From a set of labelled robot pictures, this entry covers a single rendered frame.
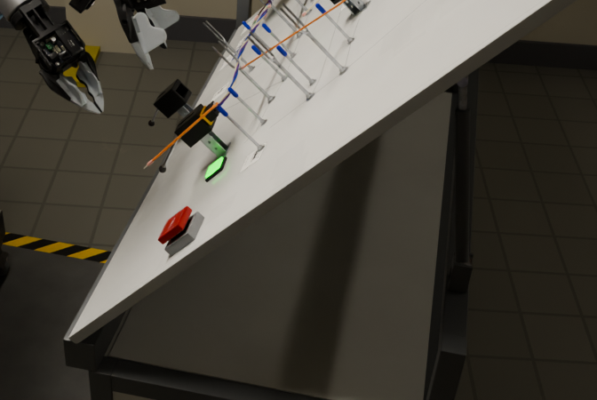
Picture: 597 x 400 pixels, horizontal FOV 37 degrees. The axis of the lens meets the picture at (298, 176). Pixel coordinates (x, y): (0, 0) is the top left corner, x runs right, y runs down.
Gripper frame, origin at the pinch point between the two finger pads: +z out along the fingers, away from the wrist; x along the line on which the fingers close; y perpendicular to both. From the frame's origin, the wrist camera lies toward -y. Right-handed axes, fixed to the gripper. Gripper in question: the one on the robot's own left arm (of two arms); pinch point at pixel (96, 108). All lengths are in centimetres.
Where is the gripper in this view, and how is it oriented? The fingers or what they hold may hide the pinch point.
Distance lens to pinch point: 162.6
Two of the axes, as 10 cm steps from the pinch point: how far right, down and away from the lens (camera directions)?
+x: 7.6, -5.7, 3.2
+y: 2.6, -1.9, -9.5
